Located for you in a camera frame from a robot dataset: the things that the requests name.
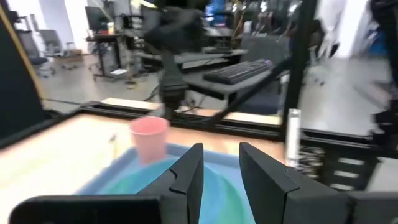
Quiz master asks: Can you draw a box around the grey desk panel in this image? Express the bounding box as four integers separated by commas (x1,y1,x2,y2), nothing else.
136,48,249,71

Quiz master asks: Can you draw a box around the blue plastic tray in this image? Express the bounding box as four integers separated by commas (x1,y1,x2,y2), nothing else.
75,142,249,224

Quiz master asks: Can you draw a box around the black partition panel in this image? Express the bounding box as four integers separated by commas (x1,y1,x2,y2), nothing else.
0,6,47,147

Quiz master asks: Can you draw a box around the black computer keyboard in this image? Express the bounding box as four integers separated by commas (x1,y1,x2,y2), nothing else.
203,58,275,86

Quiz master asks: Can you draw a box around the black office desk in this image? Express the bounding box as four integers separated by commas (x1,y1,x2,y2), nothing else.
85,30,137,80

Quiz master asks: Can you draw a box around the grey computer desk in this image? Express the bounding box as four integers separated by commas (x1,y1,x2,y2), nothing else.
182,60,292,114

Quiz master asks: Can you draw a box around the black computer monitor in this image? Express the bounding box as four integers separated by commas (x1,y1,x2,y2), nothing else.
84,5,110,32

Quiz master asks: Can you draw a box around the grey office chair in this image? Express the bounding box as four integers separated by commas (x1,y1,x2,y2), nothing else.
39,29,77,69
17,30,47,77

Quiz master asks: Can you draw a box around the teal bowl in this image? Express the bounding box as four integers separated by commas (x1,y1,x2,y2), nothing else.
99,157,257,224

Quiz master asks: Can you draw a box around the silver metal bracket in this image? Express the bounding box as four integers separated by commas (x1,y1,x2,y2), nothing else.
285,108,302,168

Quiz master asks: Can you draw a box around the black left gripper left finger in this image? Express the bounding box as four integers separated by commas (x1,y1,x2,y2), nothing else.
8,142,205,224

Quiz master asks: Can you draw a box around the blue ribbed bowl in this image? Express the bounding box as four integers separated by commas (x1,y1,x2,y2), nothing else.
198,169,237,224

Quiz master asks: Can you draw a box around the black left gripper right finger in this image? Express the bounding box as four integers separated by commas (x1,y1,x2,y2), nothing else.
238,141,398,224

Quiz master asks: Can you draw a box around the pink plastic cup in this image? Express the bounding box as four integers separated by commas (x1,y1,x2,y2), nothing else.
128,116,170,165

